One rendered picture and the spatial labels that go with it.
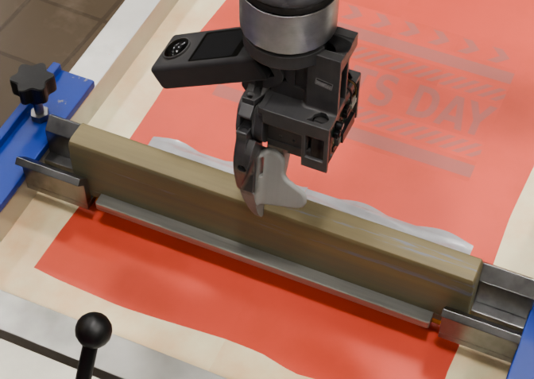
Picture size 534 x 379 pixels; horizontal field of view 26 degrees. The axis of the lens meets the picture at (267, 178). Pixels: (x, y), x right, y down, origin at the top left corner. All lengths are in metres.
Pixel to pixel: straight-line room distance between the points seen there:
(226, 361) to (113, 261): 0.16
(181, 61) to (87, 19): 1.89
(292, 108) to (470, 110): 0.41
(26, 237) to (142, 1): 0.33
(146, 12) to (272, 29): 0.51
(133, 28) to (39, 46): 1.47
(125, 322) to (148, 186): 0.13
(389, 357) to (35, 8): 1.94
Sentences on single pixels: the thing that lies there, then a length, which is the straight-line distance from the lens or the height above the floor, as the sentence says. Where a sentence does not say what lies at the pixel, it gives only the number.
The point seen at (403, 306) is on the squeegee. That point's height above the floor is 1.00.
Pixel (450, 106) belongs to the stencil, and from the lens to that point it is 1.30.
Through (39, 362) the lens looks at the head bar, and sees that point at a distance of 1.00.
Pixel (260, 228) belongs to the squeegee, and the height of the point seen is 1.03.
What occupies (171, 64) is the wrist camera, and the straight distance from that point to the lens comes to 0.96.
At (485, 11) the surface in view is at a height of 0.96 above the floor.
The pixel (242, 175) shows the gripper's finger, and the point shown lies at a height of 1.14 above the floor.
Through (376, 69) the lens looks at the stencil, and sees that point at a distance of 1.33.
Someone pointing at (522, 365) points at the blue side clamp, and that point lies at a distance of 1.05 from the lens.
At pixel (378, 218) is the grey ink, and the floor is 0.96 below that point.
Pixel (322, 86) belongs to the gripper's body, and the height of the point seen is 1.24.
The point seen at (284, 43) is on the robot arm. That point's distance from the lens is 0.86.
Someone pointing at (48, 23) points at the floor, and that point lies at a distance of 2.84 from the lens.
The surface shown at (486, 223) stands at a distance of 1.19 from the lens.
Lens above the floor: 1.88
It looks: 50 degrees down
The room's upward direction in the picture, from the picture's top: straight up
